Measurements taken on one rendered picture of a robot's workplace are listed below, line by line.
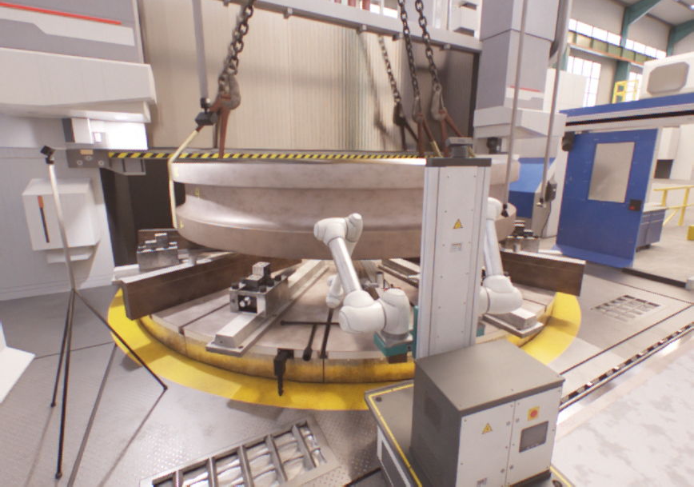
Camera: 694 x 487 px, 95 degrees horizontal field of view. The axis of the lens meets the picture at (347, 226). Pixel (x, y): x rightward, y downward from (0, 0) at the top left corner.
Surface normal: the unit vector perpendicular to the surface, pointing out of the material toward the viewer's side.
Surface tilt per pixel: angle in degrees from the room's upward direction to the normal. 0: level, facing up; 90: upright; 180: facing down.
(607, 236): 90
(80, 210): 90
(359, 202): 90
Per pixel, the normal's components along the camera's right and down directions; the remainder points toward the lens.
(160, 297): 0.79, 0.12
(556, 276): -0.62, 0.16
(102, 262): 0.47, 0.18
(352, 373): 0.02, 0.20
